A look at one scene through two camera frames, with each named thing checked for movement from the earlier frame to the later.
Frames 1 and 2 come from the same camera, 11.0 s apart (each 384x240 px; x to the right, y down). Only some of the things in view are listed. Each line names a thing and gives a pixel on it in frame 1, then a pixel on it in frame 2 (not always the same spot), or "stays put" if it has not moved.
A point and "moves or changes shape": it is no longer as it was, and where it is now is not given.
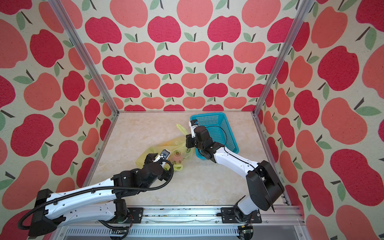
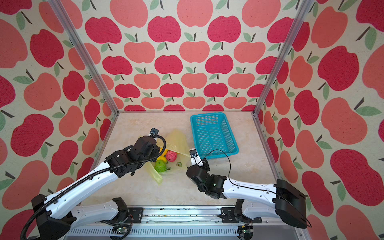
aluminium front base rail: (284, 222) stays put
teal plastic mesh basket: (220, 131) stays put
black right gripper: (188, 137) -> (188, 168)
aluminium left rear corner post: (86, 56) stays put
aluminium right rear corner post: (306, 7) stays put
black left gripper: (164, 175) -> (157, 149)
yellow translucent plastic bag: (179, 154) moves or changes shape
